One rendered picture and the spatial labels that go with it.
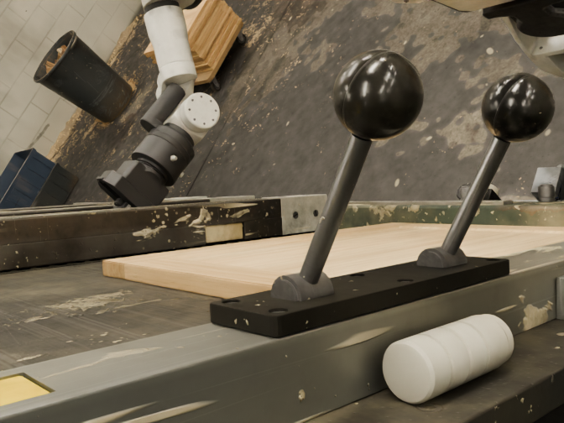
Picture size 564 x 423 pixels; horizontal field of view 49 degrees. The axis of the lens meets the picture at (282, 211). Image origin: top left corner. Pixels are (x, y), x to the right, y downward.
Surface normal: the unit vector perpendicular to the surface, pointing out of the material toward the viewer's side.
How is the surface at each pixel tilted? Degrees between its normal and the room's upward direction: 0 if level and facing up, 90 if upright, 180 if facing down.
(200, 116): 74
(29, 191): 91
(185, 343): 56
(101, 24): 90
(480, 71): 0
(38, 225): 90
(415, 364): 34
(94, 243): 90
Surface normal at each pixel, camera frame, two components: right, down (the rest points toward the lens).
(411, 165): -0.64, -0.51
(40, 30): 0.65, 0.04
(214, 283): -0.74, 0.07
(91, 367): -0.04, -1.00
